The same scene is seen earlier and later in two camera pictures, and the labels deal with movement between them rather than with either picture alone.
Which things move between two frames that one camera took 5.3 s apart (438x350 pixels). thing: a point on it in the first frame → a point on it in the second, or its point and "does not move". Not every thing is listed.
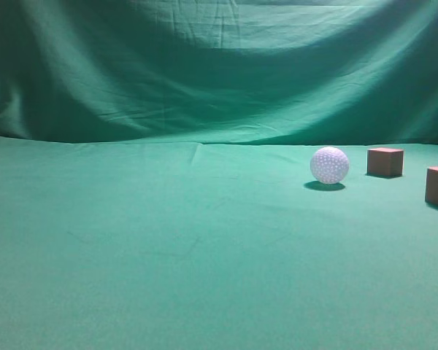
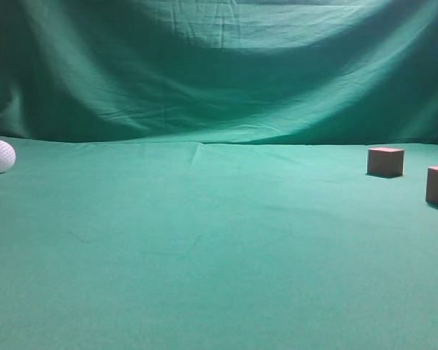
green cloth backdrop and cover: [148, 184] does not move
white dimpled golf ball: [329, 165] → [0, 156]
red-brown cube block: [385, 161] does not move
